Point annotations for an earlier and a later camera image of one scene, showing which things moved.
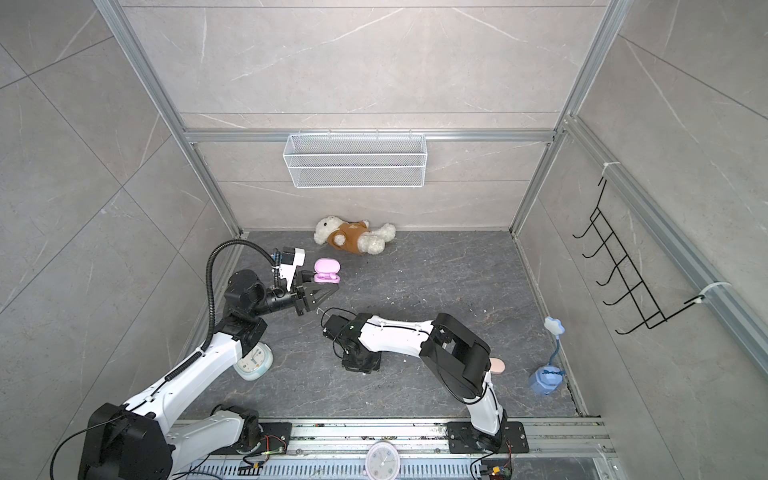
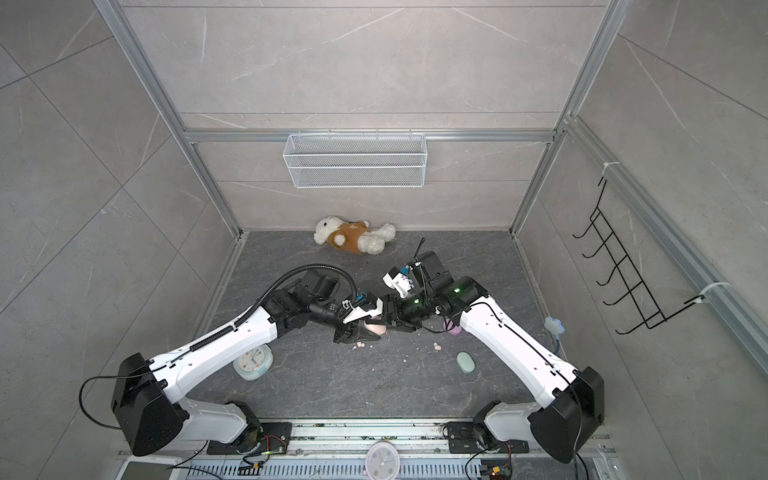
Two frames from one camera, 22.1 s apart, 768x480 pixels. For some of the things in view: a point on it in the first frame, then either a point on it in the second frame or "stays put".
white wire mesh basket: (355, 160) stays put
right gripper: (372, 366) → (399, 315)
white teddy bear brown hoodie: (356, 237) stays put
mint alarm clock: (256, 363) stays put
